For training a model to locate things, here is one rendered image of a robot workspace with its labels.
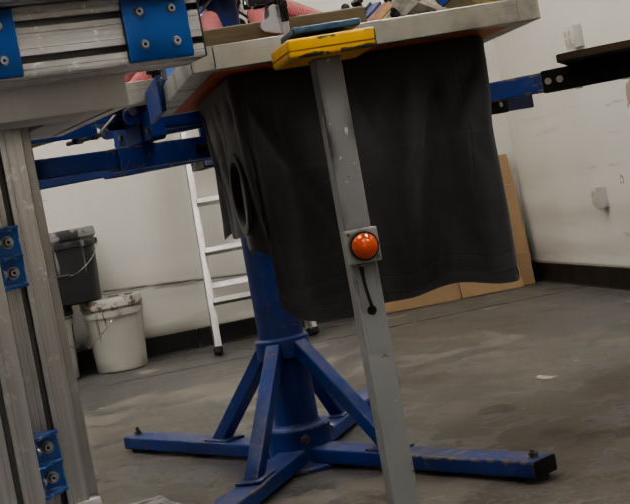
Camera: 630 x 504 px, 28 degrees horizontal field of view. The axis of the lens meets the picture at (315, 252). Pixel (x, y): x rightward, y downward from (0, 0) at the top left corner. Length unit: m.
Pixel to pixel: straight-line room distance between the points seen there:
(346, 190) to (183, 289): 4.94
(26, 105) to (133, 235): 5.00
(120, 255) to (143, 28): 5.05
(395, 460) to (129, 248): 4.93
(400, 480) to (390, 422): 0.09
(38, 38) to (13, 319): 0.41
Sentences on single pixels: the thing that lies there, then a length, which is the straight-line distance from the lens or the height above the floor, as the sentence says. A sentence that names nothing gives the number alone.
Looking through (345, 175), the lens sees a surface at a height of 0.75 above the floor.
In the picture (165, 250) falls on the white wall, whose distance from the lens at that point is 6.70.
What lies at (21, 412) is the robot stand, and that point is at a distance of 1.76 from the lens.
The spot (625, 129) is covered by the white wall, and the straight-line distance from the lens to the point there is 5.83.
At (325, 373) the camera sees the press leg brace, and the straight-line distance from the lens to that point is 3.33.
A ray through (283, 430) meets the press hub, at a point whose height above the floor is 0.11.
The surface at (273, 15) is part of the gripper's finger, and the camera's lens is 2.65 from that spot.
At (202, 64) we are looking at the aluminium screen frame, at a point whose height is 0.96.
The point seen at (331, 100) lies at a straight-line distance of 1.81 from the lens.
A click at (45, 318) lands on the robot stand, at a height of 0.63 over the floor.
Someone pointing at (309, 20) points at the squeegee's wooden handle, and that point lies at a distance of 2.68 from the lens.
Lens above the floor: 0.75
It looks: 3 degrees down
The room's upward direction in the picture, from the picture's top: 10 degrees counter-clockwise
